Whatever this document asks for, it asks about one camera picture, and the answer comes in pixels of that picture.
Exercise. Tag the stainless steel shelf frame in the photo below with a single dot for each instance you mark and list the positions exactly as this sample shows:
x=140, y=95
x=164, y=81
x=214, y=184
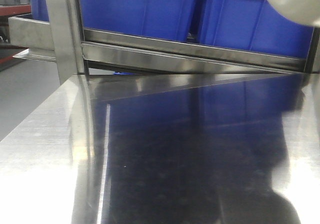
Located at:
x=75, y=48

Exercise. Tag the blue plastic crate left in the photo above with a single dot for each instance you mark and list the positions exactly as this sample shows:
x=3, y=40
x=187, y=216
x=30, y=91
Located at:
x=164, y=19

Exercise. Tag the blue plastic crate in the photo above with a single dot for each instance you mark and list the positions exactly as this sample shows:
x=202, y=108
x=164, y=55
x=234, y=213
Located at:
x=252, y=25
x=164, y=19

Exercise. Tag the blue crate far left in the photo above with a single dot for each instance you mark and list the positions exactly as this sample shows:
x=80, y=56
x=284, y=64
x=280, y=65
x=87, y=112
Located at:
x=39, y=10

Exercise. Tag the blue plastic crate right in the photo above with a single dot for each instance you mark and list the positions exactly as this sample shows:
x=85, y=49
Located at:
x=252, y=25

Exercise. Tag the red background rack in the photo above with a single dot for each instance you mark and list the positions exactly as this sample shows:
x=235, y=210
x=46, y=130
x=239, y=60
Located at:
x=14, y=10

